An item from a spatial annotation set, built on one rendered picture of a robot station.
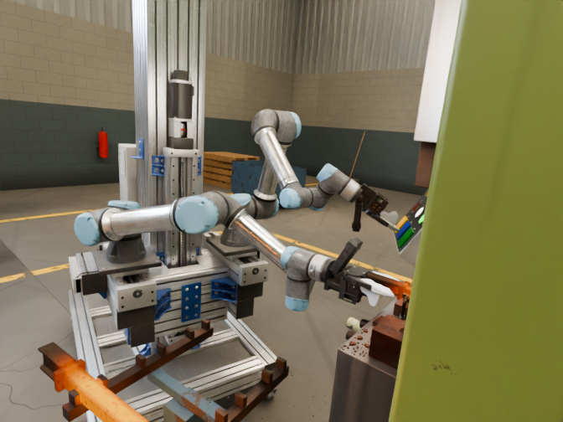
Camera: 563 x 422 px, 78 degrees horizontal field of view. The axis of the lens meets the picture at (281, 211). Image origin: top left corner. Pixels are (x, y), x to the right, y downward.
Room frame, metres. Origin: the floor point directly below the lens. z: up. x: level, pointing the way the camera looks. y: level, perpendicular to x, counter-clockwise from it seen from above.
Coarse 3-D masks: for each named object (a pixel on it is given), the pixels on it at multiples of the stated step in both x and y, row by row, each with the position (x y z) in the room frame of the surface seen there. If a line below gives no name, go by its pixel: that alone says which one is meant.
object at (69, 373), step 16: (48, 352) 0.55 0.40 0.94; (64, 352) 0.55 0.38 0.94; (48, 368) 0.55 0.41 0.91; (64, 368) 0.52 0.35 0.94; (80, 368) 0.53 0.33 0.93; (64, 384) 0.51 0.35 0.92; (80, 384) 0.49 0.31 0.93; (96, 384) 0.49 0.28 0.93; (80, 400) 0.48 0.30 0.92; (96, 400) 0.46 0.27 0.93; (112, 400) 0.46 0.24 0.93; (112, 416) 0.43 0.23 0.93; (128, 416) 0.43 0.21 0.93
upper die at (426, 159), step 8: (424, 144) 0.74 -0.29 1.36; (432, 144) 0.73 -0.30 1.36; (424, 152) 0.74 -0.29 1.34; (432, 152) 0.73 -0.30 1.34; (424, 160) 0.74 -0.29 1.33; (432, 160) 0.73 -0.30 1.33; (416, 168) 0.75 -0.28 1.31; (424, 168) 0.74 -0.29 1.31; (416, 176) 0.75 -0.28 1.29; (424, 176) 0.74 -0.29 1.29; (416, 184) 0.74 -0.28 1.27; (424, 184) 0.73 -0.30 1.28
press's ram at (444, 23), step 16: (448, 0) 0.69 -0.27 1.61; (448, 16) 0.69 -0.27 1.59; (432, 32) 0.71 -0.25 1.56; (448, 32) 0.69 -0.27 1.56; (432, 48) 0.70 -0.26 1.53; (448, 48) 0.69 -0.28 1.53; (432, 64) 0.70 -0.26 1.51; (448, 64) 0.68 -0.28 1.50; (432, 80) 0.70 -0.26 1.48; (432, 96) 0.69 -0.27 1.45; (432, 112) 0.69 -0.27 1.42; (416, 128) 0.71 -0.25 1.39; (432, 128) 0.69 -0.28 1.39
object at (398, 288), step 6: (366, 276) 0.86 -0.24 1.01; (372, 276) 0.85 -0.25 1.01; (378, 276) 0.85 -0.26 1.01; (384, 276) 0.85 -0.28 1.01; (378, 282) 0.85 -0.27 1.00; (384, 282) 0.83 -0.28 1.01; (390, 282) 0.82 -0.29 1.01; (396, 282) 0.82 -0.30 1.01; (402, 282) 0.83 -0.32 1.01; (408, 282) 0.82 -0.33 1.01; (390, 288) 0.83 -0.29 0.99; (396, 288) 0.82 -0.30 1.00; (402, 288) 0.79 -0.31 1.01; (408, 288) 0.80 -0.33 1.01; (396, 294) 0.81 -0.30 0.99
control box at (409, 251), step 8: (424, 200) 1.41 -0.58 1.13; (416, 208) 1.41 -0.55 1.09; (424, 208) 1.32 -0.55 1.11; (408, 216) 1.45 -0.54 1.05; (416, 216) 1.33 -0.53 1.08; (416, 224) 1.26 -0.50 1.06; (416, 232) 1.19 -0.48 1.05; (408, 240) 1.21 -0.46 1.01; (416, 240) 1.18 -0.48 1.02; (408, 248) 1.18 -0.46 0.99; (416, 248) 1.18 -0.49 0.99; (408, 256) 1.18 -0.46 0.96; (416, 256) 1.18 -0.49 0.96
